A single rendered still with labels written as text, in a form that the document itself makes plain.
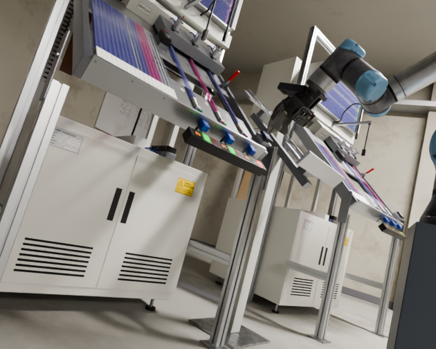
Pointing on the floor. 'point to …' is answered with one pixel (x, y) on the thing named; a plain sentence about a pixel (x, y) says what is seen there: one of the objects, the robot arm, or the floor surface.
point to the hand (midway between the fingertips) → (268, 129)
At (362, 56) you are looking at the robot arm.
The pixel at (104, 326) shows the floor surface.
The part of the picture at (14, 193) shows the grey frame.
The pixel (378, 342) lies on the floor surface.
